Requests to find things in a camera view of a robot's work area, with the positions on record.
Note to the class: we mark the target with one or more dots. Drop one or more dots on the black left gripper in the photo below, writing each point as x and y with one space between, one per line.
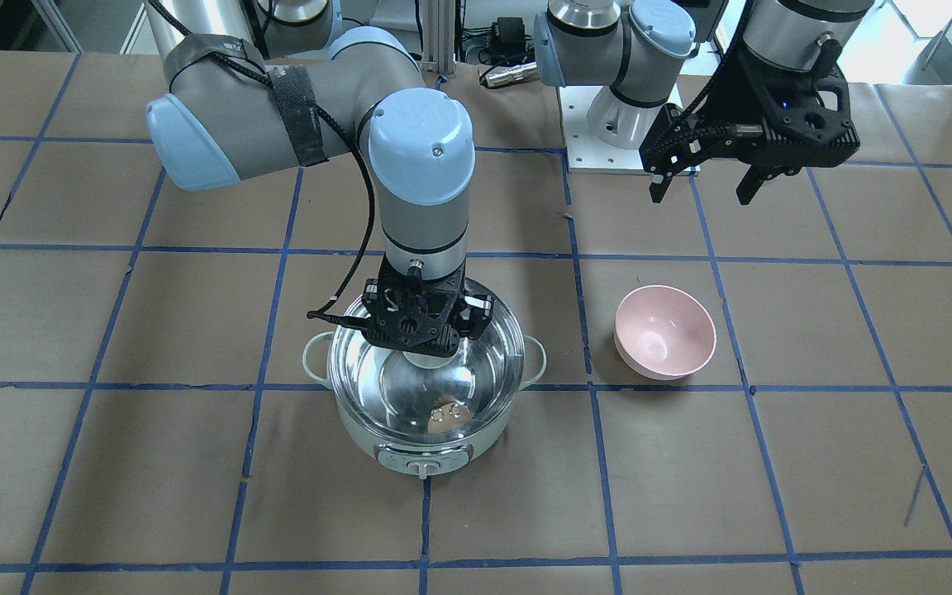
742 92

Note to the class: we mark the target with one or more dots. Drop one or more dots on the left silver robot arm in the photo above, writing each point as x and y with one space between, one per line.
637 48

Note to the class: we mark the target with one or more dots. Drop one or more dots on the beige egg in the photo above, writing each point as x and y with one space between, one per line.
448 417

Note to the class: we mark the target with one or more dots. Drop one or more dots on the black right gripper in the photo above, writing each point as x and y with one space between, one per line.
478 309

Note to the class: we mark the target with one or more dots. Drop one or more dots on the aluminium frame post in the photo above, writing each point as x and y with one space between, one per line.
439 23

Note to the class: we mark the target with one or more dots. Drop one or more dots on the pink bowl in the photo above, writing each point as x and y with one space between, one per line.
663 333

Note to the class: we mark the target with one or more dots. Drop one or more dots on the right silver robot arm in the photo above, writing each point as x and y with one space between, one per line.
258 87

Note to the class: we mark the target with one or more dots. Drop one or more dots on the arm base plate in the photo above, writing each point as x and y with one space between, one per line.
621 149

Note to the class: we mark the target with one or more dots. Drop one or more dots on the pale green electric pot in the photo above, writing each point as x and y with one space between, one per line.
421 462

